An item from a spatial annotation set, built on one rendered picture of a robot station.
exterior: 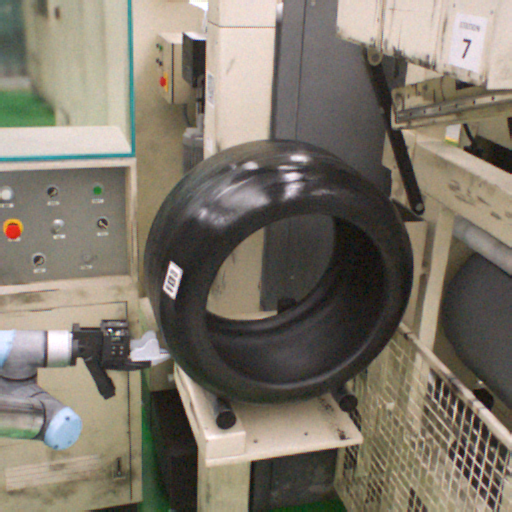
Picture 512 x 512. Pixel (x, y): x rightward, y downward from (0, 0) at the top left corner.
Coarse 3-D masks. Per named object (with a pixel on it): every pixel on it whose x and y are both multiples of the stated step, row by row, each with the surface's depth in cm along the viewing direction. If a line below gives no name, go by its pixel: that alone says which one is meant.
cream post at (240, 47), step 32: (224, 0) 156; (256, 0) 158; (224, 32) 158; (256, 32) 160; (224, 64) 161; (256, 64) 163; (224, 96) 164; (256, 96) 166; (224, 128) 167; (256, 128) 169; (256, 256) 183; (224, 288) 184; (256, 288) 187; (224, 480) 209
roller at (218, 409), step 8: (208, 392) 162; (208, 400) 160; (216, 400) 158; (224, 400) 158; (216, 408) 156; (224, 408) 155; (232, 408) 157; (216, 416) 155; (224, 416) 154; (232, 416) 154; (224, 424) 155; (232, 424) 155
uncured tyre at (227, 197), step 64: (192, 192) 145; (256, 192) 136; (320, 192) 138; (192, 256) 137; (384, 256) 148; (192, 320) 142; (256, 320) 180; (320, 320) 181; (384, 320) 154; (256, 384) 151; (320, 384) 157
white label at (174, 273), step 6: (174, 264) 138; (168, 270) 139; (174, 270) 138; (180, 270) 137; (168, 276) 139; (174, 276) 138; (180, 276) 137; (168, 282) 139; (174, 282) 138; (168, 288) 139; (174, 288) 138; (174, 294) 138
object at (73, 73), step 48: (0, 0) 176; (48, 0) 179; (96, 0) 182; (0, 48) 181; (48, 48) 184; (96, 48) 187; (0, 96) 185; (48, 96) 188; (96, 96) 192; (0, 144) 190; (48, 144) 193; (96, 144) 197
